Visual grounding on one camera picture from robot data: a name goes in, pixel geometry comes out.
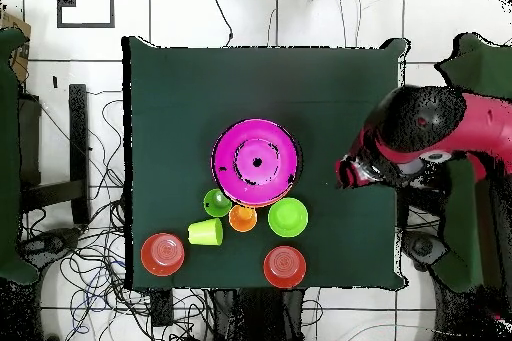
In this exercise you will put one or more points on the large orange bowl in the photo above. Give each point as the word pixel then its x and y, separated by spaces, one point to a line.
pixel 260 205

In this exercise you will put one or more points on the green covered side table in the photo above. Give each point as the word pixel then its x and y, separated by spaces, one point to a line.
pixel 8 157
pixel 464 217

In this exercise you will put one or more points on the dark green tablecloth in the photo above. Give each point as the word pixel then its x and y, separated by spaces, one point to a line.
pixel 260 77

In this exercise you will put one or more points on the cardboard box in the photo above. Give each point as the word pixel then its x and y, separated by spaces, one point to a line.
pixel 20 53

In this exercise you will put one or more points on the black power strip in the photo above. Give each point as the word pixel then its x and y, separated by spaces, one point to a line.
pixel 162 309

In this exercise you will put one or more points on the red-orange bowl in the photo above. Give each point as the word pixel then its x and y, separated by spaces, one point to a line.
pixel 284 267
pixel 162 255

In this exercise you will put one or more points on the small green bowl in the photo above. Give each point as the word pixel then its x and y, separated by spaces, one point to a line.
pixel 288 217

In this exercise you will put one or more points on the black square floor frame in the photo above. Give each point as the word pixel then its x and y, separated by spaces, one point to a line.
pixel 59 5

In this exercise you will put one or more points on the black stand frame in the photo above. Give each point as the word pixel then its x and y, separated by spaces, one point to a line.
pixel 78 137

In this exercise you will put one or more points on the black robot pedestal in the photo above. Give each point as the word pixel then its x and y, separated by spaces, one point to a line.
pixel 260 313

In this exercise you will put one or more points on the large pink bowl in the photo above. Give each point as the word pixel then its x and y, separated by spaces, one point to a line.
pixel 228 145

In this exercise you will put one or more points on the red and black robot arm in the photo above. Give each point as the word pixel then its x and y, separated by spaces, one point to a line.
pixel 480 125

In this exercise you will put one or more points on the green cup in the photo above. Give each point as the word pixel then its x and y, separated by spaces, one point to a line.
pixel 216 205

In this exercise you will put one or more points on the grey pedestal foot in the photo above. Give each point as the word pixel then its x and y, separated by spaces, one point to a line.
pixel 56 241
pixel 422 247

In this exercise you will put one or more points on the orange cup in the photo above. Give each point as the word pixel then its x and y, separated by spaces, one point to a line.
pixel 242 219

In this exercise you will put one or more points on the lime yellow cup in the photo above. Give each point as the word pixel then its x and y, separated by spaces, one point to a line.
pixel 204 233

